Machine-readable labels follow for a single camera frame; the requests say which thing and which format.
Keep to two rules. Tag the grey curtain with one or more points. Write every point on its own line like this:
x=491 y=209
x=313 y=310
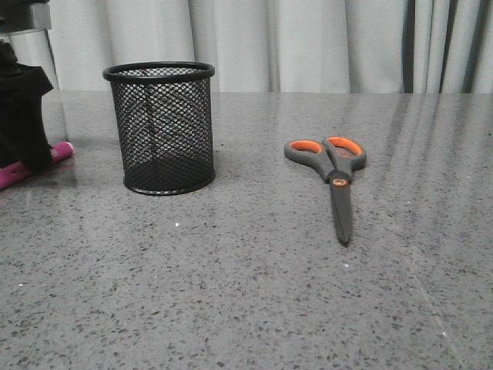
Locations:
x=273 y=46

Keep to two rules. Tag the grey orange scissors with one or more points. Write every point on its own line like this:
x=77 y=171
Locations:
x=335 y=158

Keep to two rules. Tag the pink marker pen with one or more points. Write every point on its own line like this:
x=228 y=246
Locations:
x=17 y=171

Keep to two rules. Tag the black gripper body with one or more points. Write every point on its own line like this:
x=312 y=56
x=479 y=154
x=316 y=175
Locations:
x=18 y=16

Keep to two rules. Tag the black mesh pen holder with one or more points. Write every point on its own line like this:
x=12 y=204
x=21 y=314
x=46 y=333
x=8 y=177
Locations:
x=163 y=116

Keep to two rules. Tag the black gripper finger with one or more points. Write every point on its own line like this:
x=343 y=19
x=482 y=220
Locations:
x=23 y=136

